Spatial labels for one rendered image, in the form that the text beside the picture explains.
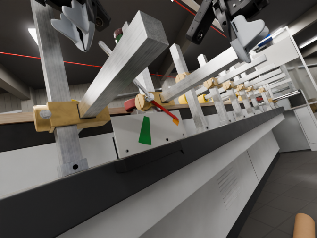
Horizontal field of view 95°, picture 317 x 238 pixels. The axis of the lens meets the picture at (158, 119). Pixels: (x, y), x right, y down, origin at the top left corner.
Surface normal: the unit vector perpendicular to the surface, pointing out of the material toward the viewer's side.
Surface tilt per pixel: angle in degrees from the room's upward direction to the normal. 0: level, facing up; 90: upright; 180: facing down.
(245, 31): 93
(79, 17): 93
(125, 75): 180
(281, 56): 90
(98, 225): 90
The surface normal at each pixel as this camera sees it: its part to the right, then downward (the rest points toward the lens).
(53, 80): 0.63, -0.30
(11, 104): 0.29, -0.24
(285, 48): -0.72, 0.11
